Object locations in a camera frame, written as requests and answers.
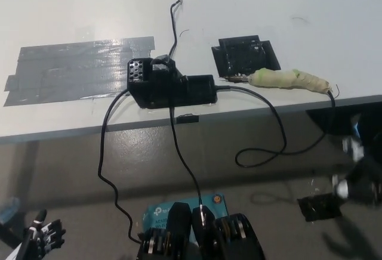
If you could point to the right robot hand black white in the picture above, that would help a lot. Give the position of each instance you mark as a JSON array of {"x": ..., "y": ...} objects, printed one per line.
[{"x": 358, "y": 179}]

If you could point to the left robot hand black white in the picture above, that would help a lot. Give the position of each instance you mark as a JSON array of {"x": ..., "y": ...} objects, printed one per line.
[{"x": 47, "y": 233}]

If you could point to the black robot torso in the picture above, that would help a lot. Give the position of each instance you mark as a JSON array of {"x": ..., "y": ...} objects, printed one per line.
[{"x": 179, "y": 230}]

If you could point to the black soldering station base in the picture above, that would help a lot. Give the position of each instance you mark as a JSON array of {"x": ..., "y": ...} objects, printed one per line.
[{"x": 179, "y": 93}]

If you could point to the clear blue plastic bottle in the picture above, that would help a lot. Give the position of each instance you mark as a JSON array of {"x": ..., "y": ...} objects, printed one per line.
[{"x": 9, "y": 210}]

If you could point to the teal router box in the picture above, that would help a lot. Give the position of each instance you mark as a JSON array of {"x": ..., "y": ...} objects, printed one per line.
[{"x": 159, "y": 212}]

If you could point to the black square printed tray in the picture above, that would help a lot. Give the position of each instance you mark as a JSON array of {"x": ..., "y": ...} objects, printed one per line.
[{"x": 241, "y": 57}]

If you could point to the small black tape strip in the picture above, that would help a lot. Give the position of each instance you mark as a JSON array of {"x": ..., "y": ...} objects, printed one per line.
[{"x": 188, "y": 119}]

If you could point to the black under-table bracket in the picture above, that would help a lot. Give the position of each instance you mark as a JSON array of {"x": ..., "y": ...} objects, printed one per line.
[{"x": 331, "y": 120}]

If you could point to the grey duct tape patch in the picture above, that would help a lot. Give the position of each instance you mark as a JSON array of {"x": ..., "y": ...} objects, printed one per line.
[{"x": 74, "y": 69}]

